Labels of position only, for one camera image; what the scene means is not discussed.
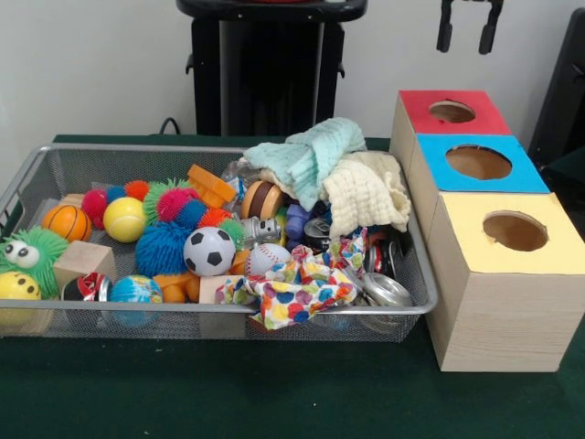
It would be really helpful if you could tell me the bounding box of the plain yellow ball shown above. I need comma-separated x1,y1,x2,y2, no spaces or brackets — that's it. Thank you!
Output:
102,196,148,243

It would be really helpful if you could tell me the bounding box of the green googly-eyed puffer ball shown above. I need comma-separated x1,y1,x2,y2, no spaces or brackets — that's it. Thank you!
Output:
0,227,69,298

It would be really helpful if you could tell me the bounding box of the dark green table cloth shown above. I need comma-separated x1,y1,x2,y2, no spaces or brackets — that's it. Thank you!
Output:
0,133,585,439

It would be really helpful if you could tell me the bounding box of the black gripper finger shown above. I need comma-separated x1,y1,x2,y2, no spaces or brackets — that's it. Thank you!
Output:
477,0,505,56
435,0,458,55

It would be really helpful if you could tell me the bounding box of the large blue spiky ball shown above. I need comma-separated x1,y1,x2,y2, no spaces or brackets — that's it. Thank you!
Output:
134,221,193,279

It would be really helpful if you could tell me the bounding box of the multicolour spiky caterpillar toy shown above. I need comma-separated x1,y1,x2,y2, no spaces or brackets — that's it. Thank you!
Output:
144,177,247,246

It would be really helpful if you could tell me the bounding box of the white baseball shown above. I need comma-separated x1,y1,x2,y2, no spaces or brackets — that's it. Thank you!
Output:
245,241,293,278

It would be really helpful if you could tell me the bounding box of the cream waffle cloth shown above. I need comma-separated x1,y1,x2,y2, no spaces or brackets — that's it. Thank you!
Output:
255,151,413,240

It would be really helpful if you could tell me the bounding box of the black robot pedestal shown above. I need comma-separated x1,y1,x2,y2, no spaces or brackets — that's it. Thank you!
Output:
175,0,369,137

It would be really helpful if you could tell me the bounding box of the light blue waffle cloth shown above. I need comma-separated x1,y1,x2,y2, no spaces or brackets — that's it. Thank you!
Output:
244,117,369,211

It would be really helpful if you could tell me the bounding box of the orange basketball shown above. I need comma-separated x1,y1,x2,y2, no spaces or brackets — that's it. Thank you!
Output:
42,204,93,242

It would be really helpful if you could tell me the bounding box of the clear mesh bin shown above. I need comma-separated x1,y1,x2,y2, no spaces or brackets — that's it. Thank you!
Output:
0,144,441,344

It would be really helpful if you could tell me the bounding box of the black and white soccer ball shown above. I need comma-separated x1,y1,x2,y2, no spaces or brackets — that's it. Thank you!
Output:
183,227,238,277

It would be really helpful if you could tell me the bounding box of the orange plastic tray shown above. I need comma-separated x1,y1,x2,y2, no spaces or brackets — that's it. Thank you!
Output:
186,164,239,210

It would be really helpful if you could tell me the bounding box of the black furniture frame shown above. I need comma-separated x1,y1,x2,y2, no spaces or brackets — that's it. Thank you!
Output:
527,6,585,170

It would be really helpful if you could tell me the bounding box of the wooden box with three holes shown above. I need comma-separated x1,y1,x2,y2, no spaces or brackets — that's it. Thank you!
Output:
390,89,585,372

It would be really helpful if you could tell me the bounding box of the colourful spotted cloth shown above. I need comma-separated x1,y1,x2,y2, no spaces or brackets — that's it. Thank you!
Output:
217,228,367,331

